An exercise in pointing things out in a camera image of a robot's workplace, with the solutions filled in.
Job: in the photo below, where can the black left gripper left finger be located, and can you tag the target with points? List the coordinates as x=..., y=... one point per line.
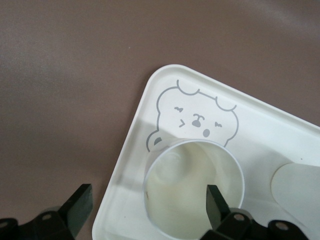
x=80, y=207

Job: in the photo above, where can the white bear print tray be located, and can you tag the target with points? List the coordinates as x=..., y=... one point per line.
x=262, y=137

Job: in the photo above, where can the white IKEA cup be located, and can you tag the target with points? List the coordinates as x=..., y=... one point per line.
x=300, y=187
x=187, y=175

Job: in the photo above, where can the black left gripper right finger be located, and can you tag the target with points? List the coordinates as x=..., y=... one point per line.
x=217, y=212

